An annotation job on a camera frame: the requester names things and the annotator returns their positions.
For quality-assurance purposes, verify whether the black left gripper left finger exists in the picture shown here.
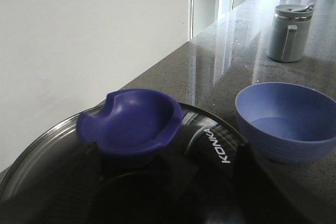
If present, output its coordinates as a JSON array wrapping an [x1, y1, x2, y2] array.
[[1, 142, 101, 223]]

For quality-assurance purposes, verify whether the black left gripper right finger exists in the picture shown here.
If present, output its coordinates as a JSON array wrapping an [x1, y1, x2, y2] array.
[[233, 144, 312, 223]]

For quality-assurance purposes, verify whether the glass pot lid blue knob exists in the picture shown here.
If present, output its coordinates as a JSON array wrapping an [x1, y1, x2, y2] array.
[[1, 89, 245, 223]]

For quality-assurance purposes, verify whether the blue bowl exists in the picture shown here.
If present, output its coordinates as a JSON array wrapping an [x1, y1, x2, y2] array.
[[235, 82, 335, 163]]

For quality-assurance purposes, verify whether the grey lidded jar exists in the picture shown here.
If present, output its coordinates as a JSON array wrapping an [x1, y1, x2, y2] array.
[[267, 2, 315, 63]]

